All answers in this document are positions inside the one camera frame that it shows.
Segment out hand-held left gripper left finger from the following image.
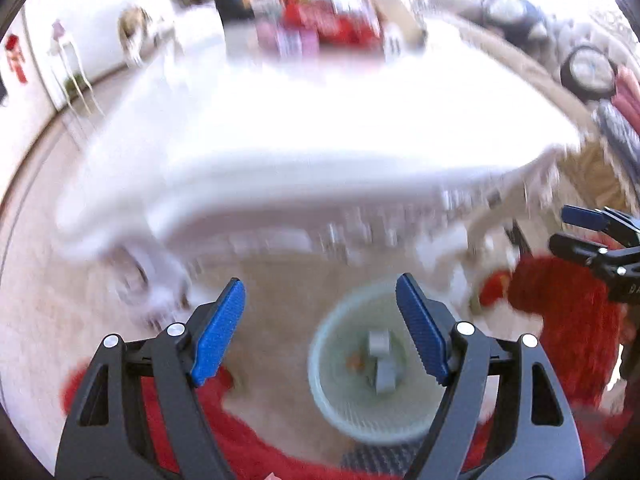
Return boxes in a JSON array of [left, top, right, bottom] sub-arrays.
[[54, 277, 247, 480]]

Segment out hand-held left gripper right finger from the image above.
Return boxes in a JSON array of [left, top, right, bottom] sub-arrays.
[[395, 273, 586, 480]]

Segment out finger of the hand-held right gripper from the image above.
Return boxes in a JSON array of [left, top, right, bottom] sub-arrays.
[[548, 232, 640, 291], [560, 204, 640, 247]]

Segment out pale green plastic basket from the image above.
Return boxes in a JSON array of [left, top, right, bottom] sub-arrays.
[[307, 281, 453, 445]]

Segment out brown wicker basket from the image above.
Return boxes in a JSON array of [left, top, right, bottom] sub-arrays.
[[562, 139, 632, 213]]

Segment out red fleece robe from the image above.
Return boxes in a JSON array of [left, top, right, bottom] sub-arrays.
[[60, 255, 636, 480]]

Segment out grey knit cloth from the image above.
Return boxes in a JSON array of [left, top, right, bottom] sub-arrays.
[[594, 101, 640, 173]]

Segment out pink cloth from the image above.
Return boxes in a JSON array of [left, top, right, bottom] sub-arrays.
[[614, 66, 640, 128]]

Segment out grey star-patterned cloth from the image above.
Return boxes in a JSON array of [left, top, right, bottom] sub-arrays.
[[340, 444, 419, 477]]

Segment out round black white clock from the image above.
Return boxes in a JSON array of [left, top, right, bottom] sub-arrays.
[[559, 44, 620, 102]]

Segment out white ornate carved table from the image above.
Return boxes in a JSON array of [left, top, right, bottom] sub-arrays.
[[54, 10, 587, 333]]

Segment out brown cardboard box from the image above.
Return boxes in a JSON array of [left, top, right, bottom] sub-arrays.
[[364, 0, 429, 48]]

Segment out pink packets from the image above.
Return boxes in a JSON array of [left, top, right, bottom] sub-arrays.
[[256, 21, 320, 57]]

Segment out white metal plant stand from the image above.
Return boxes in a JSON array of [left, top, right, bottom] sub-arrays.
[[46, 19, 103, 118]]

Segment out white ornate chair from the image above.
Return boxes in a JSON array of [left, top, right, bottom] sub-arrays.
[[116, 4, 177, 68]]

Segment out red snack packages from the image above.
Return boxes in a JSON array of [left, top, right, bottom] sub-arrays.
[[284, 0, 383, 47]]

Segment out black box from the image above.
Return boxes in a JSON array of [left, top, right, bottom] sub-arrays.
[[214, 0, 257, 22]]

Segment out red wall ornament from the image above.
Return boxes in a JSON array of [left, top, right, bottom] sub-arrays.
[[4, 34, 30, 85]]

